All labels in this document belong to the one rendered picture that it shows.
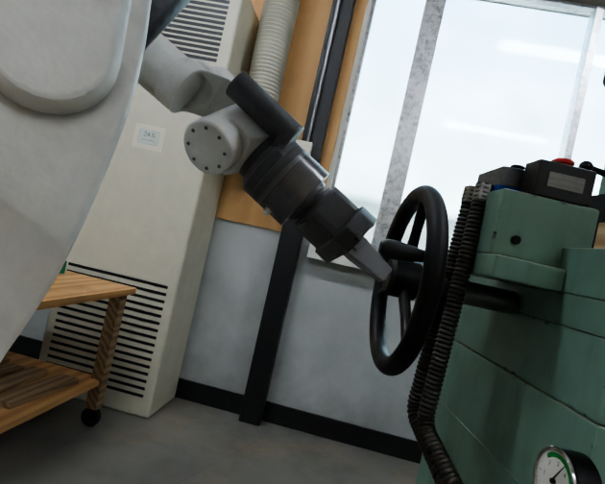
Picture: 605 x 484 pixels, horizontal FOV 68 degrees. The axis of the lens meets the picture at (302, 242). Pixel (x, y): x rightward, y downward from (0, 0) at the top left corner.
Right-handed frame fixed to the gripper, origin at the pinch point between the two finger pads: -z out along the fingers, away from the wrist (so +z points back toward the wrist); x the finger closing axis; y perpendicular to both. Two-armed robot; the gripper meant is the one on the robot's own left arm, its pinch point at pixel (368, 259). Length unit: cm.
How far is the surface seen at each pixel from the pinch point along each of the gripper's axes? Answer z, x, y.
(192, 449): -19, -129, -52
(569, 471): -23.7, 15.2, -7.4
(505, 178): -7.3, 0.1, 23.3
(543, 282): -18.5, 3.5, 12.8
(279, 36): 71, -115, 91
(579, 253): -18.5, 6.6, 17.5
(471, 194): -6.4, -5.3, 21.3
